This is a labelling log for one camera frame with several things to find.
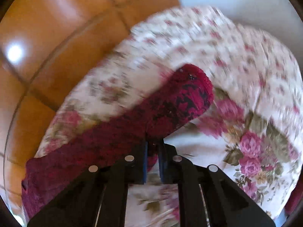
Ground floral bedspread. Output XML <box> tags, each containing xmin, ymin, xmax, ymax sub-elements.
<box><xmin>34</xmin><ymin>6</ymin><xmax>302</xmax><ymax>219</ymax></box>

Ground wooden headboard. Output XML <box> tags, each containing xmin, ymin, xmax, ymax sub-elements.
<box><xmin>1</xmin><ymin>0</ymin><xmax>179</xmax><ymax>216</ymax></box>

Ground crimson patterned knit garment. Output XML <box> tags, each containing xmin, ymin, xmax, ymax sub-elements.
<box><xmin>22</xmin><ymin>64</ymin><xmax>214</xmax><ymax>218</ymax></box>

